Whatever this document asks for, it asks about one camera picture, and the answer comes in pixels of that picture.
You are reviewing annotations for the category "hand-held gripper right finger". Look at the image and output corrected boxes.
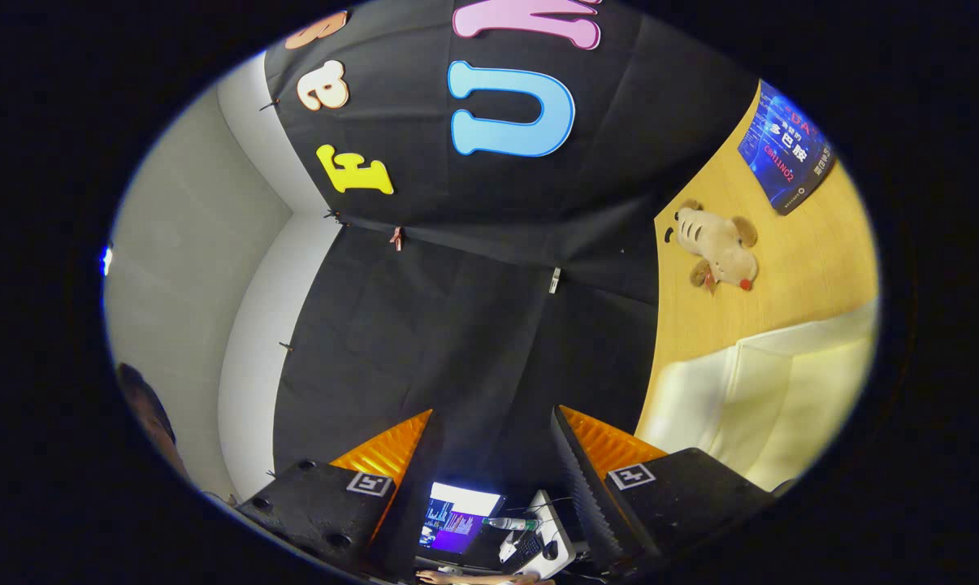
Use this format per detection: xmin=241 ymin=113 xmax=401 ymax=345
xmin=548 ymin=405 xmax=782 ymax=579

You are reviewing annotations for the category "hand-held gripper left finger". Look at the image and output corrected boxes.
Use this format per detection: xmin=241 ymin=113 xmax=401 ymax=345
xmin=236 ymin=409 xmax=445 ymax=579

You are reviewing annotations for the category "fabric storage box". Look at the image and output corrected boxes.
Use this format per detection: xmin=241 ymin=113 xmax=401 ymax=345
xmin=635 ymin=297 xmax=880 ymax=492

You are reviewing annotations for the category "lit computer monitor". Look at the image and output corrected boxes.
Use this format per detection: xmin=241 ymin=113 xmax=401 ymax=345
xmin=418 ymin=481 xmax=506 ymax=557

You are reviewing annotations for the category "white desk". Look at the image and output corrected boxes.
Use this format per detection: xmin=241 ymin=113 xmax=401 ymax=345
xmin=497 ymin=490 xmax=581 ymax=579

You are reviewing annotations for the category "black keyboard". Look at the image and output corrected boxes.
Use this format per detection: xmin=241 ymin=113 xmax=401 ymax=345
xmin=501 ymin=532 xmax=545 ymax=570

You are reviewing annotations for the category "tan plush dog toy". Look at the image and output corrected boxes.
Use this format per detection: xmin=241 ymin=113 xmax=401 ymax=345
xmin=664 ymin=199 xmax=760 ymax=293

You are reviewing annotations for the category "dark brown rounded object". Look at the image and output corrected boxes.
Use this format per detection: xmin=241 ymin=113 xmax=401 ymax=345
xmin=115 ymin=363 xmax=193 ymax=484

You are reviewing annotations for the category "blue cover book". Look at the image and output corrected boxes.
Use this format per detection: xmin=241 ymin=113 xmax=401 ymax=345
xmin=737 ymin=80 xmax=835 ymax=216

